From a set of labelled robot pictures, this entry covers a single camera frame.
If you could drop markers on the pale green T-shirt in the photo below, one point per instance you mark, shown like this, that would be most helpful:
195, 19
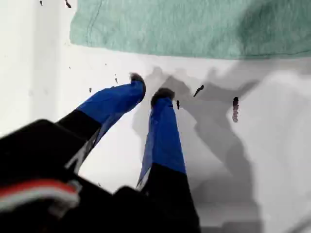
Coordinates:
182, 26

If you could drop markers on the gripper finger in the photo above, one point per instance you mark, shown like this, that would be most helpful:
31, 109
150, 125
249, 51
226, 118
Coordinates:
109, 104
165, 145

